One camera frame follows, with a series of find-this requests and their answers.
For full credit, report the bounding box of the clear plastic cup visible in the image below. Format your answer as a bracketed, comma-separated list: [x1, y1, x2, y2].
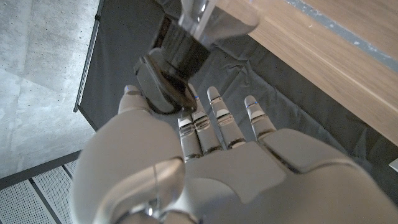
[133, 0, 261, 115]

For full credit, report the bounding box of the wooden table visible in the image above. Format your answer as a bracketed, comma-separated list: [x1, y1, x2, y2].
[284, 0, 398, 74]

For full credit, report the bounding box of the black backdrop stand pole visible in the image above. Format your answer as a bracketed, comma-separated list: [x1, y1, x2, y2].
[73, 0, 105, 113]

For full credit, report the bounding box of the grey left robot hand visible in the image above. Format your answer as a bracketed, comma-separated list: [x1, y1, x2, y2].
[70, 83, 398, 224]

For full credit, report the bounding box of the black backdrop cloth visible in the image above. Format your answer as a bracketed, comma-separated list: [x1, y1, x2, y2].
[76, 0, 398, 206]

